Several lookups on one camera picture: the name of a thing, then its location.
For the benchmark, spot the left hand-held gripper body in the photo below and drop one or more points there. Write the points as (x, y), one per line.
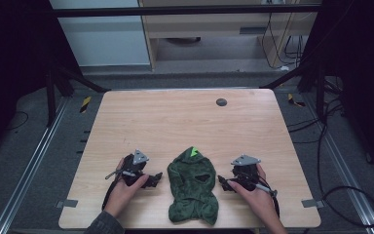
(135, 167)

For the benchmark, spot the grey round table grommet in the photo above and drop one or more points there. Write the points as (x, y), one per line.
(221, 102)

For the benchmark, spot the black and yellow tape strip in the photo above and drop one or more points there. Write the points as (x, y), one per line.
(85, 104)
(293, 100)

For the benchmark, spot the person's left hand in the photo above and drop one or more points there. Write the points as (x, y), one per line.
(123, 195)

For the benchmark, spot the person's right hand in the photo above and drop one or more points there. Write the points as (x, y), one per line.
(259, 201)

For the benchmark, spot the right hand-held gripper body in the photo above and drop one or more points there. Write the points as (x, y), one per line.
(245, 170)

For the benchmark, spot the white cabinet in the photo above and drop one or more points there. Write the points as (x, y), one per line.
(105, 39)

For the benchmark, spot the aluminium floor rail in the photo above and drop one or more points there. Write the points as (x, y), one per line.
(341, 162)
(29, 165)

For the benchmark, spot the dark green hooded pet garment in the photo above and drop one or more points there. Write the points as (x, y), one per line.
(192, 188)

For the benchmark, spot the black horizontal frame bar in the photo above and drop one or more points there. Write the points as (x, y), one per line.
(175, 10)

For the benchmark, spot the grey bracket on table edge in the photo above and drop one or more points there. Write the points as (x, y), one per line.
(312, 203)
(67, 203)

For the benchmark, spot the black metal stand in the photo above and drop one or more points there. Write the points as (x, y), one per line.
(61, 81)
(308, 81)

